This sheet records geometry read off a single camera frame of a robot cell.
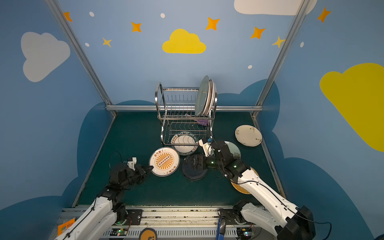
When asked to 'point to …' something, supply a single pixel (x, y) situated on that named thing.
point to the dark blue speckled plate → (191, 174)
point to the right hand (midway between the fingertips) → (193, 158)
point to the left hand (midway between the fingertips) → (155, 168)
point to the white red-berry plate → (248, 135)
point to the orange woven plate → (239, 188)
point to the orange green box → (65, 226)
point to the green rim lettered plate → (185, 137)
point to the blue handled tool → (219, 236)
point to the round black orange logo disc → (148, 233)
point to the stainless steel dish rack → (180, 126)
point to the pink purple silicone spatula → (203, 122)
